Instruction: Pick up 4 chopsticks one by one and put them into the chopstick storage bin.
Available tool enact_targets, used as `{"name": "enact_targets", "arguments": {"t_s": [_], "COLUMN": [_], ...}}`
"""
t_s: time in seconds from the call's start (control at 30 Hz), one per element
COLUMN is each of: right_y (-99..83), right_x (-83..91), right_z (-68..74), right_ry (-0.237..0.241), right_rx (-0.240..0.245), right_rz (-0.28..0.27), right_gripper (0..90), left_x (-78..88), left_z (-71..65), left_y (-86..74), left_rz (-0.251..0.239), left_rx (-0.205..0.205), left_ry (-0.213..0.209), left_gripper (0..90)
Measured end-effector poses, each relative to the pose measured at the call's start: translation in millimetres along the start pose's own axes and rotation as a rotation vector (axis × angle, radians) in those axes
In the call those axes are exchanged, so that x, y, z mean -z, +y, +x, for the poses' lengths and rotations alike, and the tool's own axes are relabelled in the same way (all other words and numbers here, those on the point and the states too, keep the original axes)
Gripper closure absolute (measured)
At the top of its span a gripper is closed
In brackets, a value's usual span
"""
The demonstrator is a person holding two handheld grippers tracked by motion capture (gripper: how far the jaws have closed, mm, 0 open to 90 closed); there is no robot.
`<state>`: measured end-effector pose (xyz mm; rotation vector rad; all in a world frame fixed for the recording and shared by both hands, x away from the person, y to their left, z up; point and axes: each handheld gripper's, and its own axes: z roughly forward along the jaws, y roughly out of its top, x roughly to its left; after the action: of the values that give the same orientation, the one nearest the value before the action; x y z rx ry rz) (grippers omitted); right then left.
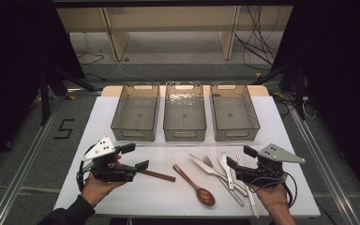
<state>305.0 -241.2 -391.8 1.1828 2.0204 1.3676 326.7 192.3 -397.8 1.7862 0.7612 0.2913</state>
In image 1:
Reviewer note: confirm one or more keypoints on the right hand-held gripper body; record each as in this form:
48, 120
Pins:
278, 154

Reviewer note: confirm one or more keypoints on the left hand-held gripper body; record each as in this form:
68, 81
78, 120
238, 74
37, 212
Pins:
101, 149

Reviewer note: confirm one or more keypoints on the white ceramic spoon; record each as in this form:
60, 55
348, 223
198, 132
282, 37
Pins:
224, 159

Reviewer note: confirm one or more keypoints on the steel fork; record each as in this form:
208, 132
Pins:
207, 162

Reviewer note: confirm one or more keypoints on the steel table knife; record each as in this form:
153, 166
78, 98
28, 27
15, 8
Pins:
204, 166

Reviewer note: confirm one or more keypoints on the clear plastic bin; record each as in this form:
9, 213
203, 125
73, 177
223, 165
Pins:
136, 114
184, 115
232, 114

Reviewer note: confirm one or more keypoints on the brown wooden spoon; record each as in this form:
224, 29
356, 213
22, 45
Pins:
204, 196

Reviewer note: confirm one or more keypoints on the person's left hand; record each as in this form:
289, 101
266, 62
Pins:
97, 189

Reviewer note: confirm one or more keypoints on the person's right hand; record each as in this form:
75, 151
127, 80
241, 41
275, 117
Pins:
275, 198

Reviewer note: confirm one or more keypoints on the black tripod stand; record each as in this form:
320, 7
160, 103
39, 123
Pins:
300, 93
44, 100

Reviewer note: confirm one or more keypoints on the dark curtain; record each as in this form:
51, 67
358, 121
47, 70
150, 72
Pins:
340, 62
12, 62

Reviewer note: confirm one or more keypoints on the beige wooden desk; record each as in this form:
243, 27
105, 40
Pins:
168, 18

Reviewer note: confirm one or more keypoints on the black overhead beam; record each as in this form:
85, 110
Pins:
168, 3

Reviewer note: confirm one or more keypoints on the short aluminium rail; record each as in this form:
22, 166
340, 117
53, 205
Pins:
84, 91

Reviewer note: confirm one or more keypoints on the long aluminium rail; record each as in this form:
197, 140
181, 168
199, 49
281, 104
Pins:
20, 181
336, 187

